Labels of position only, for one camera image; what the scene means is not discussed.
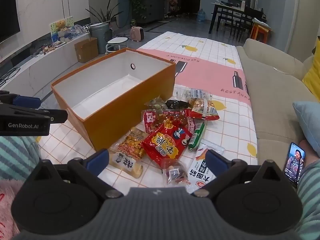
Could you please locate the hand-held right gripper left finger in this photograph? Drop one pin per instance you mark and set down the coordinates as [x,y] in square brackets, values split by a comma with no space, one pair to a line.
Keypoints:
[96,161]

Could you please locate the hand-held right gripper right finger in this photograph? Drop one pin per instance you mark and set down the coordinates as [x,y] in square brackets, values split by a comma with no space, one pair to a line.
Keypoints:
[216,161]

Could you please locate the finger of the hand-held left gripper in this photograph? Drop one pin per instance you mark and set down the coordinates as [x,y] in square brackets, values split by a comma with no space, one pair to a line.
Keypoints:
[27,101]
[58,116]

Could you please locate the white snack packet orange print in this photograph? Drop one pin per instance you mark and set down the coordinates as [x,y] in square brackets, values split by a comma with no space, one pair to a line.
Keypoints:
[200,172]

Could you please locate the green sausage stick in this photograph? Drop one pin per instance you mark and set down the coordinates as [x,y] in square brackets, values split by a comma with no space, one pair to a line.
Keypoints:
[197,136]

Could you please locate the yellow snack packet white label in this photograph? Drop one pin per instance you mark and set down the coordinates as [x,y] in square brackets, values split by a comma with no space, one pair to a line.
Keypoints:
[130,147]

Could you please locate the small clear dark snack packet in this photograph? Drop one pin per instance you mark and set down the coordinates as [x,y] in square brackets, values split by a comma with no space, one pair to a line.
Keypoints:
[173,172]

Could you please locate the red-edged peanut snack packet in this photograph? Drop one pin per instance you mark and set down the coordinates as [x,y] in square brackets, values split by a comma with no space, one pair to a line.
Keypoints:
[203,108]

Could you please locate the large red snack packet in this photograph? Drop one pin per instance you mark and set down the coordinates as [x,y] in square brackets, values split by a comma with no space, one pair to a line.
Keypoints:
[165,141]

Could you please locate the orange storage box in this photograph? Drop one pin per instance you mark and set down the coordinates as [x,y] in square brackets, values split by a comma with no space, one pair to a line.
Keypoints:
[125,107]

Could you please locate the red-topped clear meat snack packet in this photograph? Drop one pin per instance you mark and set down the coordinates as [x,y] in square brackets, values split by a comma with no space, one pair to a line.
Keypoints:
[151,121]

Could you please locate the clear packet white-blue label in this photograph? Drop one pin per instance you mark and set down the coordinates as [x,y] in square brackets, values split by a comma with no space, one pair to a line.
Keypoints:
[195,93]

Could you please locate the clear green snack packet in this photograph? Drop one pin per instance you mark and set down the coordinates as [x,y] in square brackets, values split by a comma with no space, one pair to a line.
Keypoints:
[156,104]

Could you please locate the person's left forearm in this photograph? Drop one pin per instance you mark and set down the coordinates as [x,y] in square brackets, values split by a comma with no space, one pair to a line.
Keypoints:
[17,155]

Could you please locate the white marble media console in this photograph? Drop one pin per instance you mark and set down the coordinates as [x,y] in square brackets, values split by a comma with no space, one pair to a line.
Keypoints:
[50,62]

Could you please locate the cardboard box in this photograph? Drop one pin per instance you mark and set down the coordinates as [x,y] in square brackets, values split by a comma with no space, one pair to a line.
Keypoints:
[86,50]

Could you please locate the black smartphone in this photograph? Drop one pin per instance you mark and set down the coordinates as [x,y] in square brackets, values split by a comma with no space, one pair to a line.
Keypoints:
[293,165]

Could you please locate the pink fuzzy cloth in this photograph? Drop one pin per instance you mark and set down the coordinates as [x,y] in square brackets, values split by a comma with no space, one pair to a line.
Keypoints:
[7,205]

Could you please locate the teddy bear picture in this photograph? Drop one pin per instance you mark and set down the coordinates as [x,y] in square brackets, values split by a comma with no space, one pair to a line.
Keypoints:
[61,28]

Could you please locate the beige sofa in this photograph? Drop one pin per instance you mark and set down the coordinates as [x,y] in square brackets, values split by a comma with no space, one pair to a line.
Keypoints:
[270,100]

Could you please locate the black television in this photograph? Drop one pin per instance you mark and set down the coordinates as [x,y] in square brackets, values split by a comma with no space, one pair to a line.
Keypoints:
[7,17]

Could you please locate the grey trash can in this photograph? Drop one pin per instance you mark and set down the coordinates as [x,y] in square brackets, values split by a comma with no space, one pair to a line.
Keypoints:
[98,37]

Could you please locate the white round stool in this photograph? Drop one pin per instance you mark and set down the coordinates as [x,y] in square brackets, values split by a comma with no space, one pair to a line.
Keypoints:
[117,41]

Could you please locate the lemon print checked tablecloth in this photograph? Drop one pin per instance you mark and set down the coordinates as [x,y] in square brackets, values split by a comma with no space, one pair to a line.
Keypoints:
[207,65]

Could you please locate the light blue pillow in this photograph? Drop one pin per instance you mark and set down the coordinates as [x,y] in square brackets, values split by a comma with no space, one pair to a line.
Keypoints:
[308,122]

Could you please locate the long-leaf potted plant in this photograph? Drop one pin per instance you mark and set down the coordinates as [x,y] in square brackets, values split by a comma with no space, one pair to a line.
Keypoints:
[105,13]

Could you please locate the pink space heater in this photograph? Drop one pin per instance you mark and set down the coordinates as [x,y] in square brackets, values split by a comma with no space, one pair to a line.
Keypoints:
[137,33]

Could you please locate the yellow pillow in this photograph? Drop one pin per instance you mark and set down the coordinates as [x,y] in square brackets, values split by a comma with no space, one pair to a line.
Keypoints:
[313,72]

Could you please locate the orange stool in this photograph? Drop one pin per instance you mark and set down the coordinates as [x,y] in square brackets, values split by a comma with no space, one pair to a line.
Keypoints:
[260,31]

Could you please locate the blue water jug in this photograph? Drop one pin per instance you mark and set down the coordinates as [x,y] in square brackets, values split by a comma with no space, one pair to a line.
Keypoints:
[201,15]

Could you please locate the dark grey dresser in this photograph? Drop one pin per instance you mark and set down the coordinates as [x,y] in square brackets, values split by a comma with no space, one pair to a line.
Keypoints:
[153,5]

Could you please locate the black dining chair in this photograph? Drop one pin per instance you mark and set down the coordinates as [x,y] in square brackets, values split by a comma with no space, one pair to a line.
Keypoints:
[252,17]

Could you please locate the black dining table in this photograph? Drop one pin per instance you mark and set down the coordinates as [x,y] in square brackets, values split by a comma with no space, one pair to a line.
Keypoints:
[230,7]

